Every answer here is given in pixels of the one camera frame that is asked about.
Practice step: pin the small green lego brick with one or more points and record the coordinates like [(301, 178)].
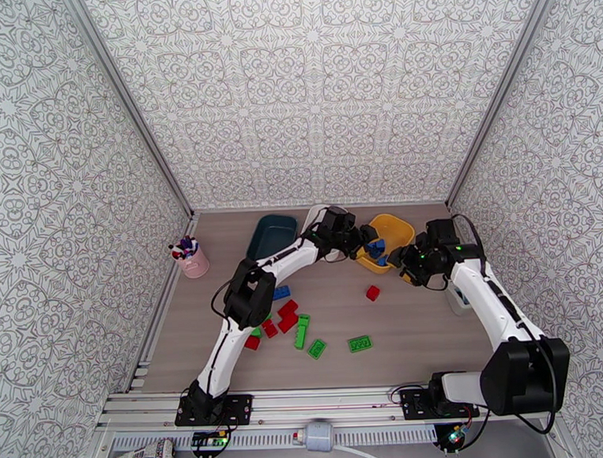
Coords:
[(304, 320)]

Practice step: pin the small red lego brick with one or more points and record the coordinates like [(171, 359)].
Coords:
[(270, 329), (373, 293)]

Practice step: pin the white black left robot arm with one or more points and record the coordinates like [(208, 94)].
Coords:
[(220, 359)]

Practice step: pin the large red lego brick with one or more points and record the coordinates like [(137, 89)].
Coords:
[(288, 308), (288, 323), (253, 342)]

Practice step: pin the green stepped lego brick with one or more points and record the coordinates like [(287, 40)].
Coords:
[(301, 338)]

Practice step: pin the aluminium corner post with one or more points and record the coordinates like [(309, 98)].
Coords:
[(497, 90), (130, 103)]

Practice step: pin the purple marker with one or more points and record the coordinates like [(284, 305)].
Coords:
[(187, 242)]

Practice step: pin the long blue lego brick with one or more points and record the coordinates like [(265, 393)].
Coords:
[(283, 292)]

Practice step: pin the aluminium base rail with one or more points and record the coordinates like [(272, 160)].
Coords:
[(327, 405)]

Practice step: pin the pink pen cup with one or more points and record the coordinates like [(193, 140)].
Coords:
[(196, 266)]

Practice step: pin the white cylindrical device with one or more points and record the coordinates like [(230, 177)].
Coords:
[(318, 435)]

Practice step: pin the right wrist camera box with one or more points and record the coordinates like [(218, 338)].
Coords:
[(440, 232)]

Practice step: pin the white and teal tool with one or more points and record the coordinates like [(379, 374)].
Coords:
[(457, 304)]

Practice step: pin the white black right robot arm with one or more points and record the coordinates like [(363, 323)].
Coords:
[(488, 298)]

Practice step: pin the small circuit board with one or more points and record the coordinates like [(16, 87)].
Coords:
[(210, 440), (457, 437)]

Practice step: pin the yellow plastic container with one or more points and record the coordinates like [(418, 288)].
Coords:
[(395, 230)]

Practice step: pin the aluminium side rail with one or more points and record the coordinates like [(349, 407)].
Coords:
[(162, 310)]

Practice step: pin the dark teal plastic container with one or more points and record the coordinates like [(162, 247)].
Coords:
[(272, 234)]

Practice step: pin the small green sloped lego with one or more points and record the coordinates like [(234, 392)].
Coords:
[(256, 332)]

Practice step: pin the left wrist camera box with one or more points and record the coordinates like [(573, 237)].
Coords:
[(341, 217)]

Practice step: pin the white plastic container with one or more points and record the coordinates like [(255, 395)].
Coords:
[(313, 215)]

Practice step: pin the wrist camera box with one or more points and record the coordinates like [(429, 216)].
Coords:
[(341, 217), (440, 232)]

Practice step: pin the red white marker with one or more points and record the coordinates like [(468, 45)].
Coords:
[(175, 250)]

